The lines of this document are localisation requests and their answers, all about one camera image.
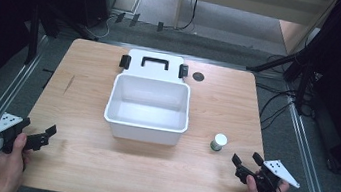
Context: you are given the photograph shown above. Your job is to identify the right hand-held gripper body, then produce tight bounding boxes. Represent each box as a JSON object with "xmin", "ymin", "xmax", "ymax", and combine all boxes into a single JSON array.
[{"xmin": 247, "ymin": 155, "xmax": 304, "ymax": 192}]

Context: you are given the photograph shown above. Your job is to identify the small white-capped green jar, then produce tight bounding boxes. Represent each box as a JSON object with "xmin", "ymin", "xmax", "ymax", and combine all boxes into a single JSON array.
[{"xmin": 208, "ymin": 131, "xmax": 230, "ymax": 154}]

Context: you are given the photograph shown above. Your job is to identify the black floor cables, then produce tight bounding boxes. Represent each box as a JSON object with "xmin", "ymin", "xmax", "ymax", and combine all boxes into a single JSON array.
[{"xmin": 249, "ymin": 81, "xmax": 320, "ymax": 138}]

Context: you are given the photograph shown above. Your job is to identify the white plastic storage box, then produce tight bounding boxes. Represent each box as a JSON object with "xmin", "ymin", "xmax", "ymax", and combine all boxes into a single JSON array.
[{"xmin": 100, "ymin": 46, "xmax": 199, "ymax": 149}]

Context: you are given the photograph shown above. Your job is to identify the white floor cable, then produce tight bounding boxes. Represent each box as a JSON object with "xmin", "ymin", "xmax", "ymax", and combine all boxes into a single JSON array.
[{"xmin": 84, "ymin": 10, "xmax": 118, "ymax": 43}]

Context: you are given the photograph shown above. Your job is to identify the black tripod leg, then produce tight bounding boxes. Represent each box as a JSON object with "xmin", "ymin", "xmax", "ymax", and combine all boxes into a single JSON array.
[{"xmin": 245, "ymin": 45, "xmax": 305, "ymax": 79}]

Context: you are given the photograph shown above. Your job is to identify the black hanging cable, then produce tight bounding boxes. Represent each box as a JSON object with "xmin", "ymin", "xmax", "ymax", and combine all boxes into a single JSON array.
[{"xmin": 167, "ymin": 0, "xmax": 203, "ymax": 34}]

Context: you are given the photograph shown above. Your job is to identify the black round table grommet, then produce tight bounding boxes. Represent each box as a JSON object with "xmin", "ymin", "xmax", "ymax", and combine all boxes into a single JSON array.
[{"xmin": 191, "ymin": 70, "xmax": 206, "ymax": 83}]

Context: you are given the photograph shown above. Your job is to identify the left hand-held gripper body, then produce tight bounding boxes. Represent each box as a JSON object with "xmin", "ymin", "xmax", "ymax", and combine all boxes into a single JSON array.
[{"xmin": 0, "ymin": 110, "xmax": 29, "ymax": 157}]

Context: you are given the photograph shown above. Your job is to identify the person's left hand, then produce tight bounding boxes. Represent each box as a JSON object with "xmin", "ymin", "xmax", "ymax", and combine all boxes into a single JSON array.
[{"xmin": 0, "ymin": 130, "xmax": 35, "ymax": 191}]

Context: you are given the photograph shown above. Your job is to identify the light wooden furniture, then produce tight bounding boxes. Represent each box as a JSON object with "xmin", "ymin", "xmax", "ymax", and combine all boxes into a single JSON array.
[{"xmin": 170, "ymin": 0, "xmax": 338, "ymax": 62}]

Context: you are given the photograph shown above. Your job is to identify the black stand post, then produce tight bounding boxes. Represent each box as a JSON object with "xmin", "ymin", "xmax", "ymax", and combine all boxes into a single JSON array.
[{"xmin": 23, "ymin": 4, "xmax": 46, "ymax": 67}]

